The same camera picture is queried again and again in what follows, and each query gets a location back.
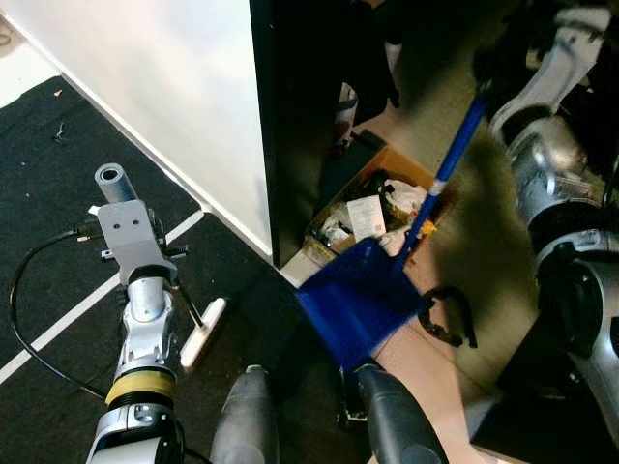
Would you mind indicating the white printed paper sheet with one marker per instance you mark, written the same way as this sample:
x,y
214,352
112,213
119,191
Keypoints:
x,y
366,217

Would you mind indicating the black floor mat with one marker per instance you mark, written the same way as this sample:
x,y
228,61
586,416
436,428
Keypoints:
x,y
58,174

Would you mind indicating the blue plastic dustpan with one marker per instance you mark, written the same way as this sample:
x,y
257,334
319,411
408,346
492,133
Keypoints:
x,y
358,300

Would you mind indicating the crumpled white paper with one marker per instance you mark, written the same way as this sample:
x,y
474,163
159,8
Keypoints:
x,y
406,198

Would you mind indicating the black cabinet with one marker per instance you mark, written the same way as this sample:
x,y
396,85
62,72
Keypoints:
x,y
532,435

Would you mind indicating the grey robot left leg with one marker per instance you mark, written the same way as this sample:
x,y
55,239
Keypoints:
x,y
247,425

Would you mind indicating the white red printed container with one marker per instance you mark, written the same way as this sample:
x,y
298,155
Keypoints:
x,y
346,111

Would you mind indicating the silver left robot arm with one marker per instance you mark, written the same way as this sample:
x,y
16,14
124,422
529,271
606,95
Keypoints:
x,y
150,329

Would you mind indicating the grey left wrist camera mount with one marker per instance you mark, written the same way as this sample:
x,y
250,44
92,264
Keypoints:
x,y
131,237

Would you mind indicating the grey robot leg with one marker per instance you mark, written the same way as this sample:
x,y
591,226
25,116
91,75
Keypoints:
x,y
397,425
247,425

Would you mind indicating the white tape stripe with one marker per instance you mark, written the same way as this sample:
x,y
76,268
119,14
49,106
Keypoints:
x,y
77,304

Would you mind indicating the cardboard box with rubbish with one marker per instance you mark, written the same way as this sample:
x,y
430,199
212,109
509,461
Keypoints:
x,y
387,157

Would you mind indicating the grey robot right leg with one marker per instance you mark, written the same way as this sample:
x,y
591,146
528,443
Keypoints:
x,y
397,425

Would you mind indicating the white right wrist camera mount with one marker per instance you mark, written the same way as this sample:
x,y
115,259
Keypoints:
x,y
556,77

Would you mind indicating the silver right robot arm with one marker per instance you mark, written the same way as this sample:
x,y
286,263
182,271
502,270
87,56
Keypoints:
x,y
546,174

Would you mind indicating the white brush with black rod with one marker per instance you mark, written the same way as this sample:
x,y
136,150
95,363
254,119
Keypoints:
x,y
203,333

